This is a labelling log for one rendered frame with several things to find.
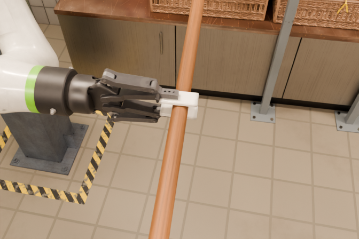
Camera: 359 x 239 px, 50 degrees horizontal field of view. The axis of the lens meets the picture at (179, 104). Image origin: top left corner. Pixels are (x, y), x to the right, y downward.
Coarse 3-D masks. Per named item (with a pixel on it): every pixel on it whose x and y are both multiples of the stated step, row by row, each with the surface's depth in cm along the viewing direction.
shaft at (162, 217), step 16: (192, 0) 91; (192, 16) 86; (192, 32) 82; (192, 48) 79; (192, 64) 77; (192, 80) 75; (176, 112) 69; (176, 128) 66; (176, 144) 64; (176, 160) 63; (160, 176) 61; (176, 176) 61; (160, 192) 59; (160, 208) 57; (160, 224) 56
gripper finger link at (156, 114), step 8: (104, 104) 72; (128, 104) 73; (136, 104) 74; (144, 104) 74; (152, 104) 74; (160, 104) 74; (120, 112) 73; (136, 112) 73; (144, 112) 73; (152, 112) 73
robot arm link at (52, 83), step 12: (48, 72) 70; (60, 72) 70; (72, 72) 72; (36, 84) 69; (48, 84) 69; (60, 84) 69; (36, 96) 69; (48, 96) 69; (60, 96) 69; (36, 108) 71; (48, 108) 70; (60, 108) 70
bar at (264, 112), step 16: (288, 0) 162; (288, 16) 166; (288, 32) 172; (272, 64) 189; (272, 80) 197; (256, 112) 220; (272, 112) 220; (336, 112) 220; (352, 112) 207; (352, 128) 213
